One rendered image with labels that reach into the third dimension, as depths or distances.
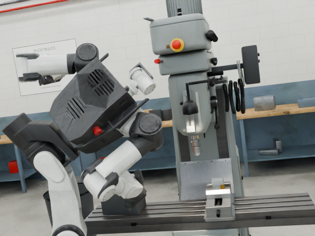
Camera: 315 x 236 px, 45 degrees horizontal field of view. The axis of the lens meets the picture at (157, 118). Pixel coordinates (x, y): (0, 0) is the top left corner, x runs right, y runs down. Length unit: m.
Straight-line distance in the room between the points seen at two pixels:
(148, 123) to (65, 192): 0.45
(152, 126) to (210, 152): 1.02
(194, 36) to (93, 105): 0.59
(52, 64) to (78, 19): 5.03
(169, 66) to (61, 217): 0.84
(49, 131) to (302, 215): 1.25
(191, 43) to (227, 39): 4.43
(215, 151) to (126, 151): 1.05
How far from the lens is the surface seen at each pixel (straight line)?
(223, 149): 2.39
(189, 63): 1.85
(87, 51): 1.64
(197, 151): 2.00
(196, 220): 2.03
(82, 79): 1.48
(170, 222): 2.06
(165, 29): 1.77
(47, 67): 1.69
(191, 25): 1.76
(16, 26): 7.20
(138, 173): 1.70
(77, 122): 1.46
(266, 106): 5.68
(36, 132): 1.58
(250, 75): 2.16
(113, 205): 2.16
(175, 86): 1.90
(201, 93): 1.89
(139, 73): 1.62
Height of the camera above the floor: 1.66
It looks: 7 degrees down
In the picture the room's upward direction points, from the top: 8 degrees counter-clockwise
